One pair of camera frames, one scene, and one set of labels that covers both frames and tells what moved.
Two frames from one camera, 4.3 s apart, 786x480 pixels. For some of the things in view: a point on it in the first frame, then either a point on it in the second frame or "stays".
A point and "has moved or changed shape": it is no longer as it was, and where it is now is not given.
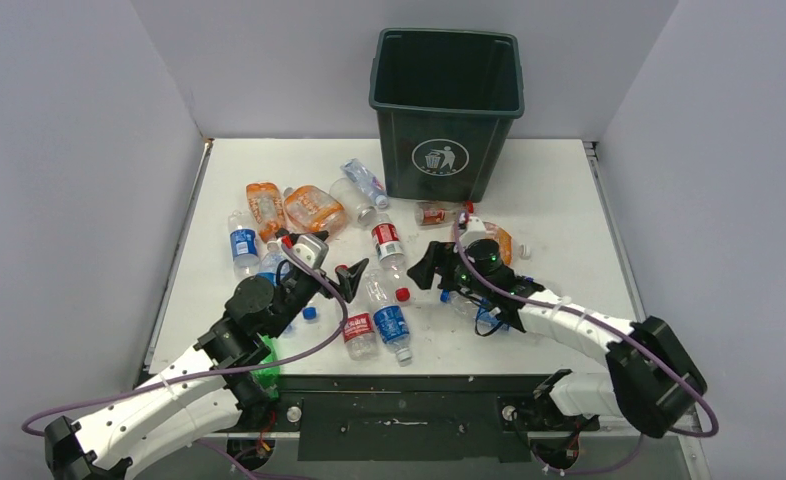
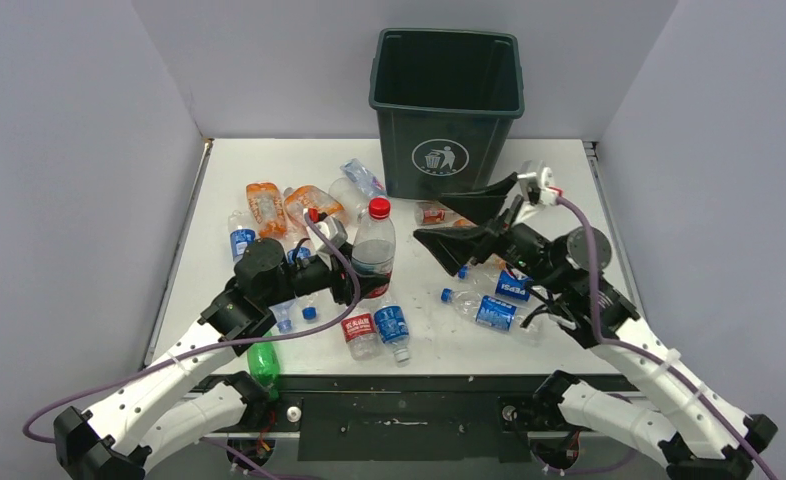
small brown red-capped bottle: (435, 213) stays
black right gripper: (441, 255) to (452, 247)
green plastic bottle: (269, 375) stays
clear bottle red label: (386, 238) has moved or changed shape
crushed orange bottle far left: (267, 204) stays
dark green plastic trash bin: (445, 102) stays
